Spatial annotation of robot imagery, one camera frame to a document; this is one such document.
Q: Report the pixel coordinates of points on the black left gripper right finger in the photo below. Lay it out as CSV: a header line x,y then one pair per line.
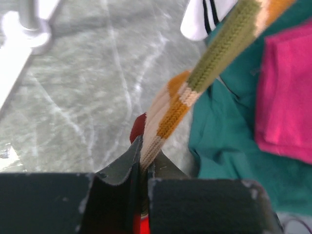
x,y
179,204

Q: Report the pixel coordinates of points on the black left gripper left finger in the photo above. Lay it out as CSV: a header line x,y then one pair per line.
x,y
105,202

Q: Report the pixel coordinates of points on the red folded cloth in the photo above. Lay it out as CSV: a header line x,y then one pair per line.
x,y
144,225

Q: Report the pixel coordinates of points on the teal green garment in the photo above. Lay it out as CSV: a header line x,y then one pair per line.
x,y
222,131

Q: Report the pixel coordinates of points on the pink magenta garment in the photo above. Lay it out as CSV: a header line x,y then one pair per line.
x,y
283,116

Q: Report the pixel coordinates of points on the white clothes rack stand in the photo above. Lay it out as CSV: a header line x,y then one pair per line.
x,y
27,33

